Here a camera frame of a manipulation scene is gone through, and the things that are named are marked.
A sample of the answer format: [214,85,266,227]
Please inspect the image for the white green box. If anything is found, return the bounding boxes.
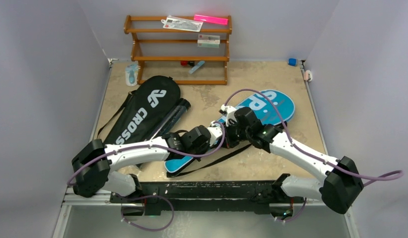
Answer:
[197,34,221,48]

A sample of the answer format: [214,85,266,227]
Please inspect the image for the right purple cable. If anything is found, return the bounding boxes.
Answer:
[223,88,405,224]

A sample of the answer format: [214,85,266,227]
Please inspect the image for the small blue cube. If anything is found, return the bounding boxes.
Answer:
[287,58,297,66]

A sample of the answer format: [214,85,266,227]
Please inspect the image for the black shuttlecock tube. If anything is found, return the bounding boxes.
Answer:
[149,98,191,139]

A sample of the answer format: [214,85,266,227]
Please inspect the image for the purple cable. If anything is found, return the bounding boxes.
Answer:
[223,88,405,224]
[66,120,226,231]

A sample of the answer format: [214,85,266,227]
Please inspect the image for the red black small object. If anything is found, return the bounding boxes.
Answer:
[180,60,196,67]

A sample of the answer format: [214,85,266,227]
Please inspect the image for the black Crossway racket bag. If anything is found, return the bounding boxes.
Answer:
[102,75,181,145]

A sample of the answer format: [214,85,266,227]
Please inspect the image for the blue racket bag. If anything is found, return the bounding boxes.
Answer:
[164,89,295,178]

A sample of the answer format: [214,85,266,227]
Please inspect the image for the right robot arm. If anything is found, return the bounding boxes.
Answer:
[220,105,364,214]

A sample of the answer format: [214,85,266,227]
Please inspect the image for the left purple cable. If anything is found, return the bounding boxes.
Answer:
[66,120,226,231]

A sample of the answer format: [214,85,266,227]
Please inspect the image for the pink bar on shelf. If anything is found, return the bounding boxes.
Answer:
[194,14,229,25]

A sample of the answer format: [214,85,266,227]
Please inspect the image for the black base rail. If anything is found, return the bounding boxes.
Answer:
[63,177,351,218]

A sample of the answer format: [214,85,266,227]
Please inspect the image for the wooden shelf rack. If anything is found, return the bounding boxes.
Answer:
[124,15,233,85]

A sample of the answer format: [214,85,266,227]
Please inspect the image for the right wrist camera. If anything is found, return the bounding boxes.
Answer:
[219,104,237,127]

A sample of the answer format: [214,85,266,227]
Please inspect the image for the small pink white object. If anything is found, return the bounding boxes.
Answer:
[303,70,313,82]

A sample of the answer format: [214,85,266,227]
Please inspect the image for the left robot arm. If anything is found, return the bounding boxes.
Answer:
[69,125,223,203]

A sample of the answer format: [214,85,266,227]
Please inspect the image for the light blue packaged item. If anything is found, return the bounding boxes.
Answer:
[125,63,139,87]

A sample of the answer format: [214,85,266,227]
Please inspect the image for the light blue strip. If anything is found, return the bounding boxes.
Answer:
[188,60,205,74]

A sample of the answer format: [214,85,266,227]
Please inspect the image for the white blister package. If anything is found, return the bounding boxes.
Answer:
[160,16,204,32]

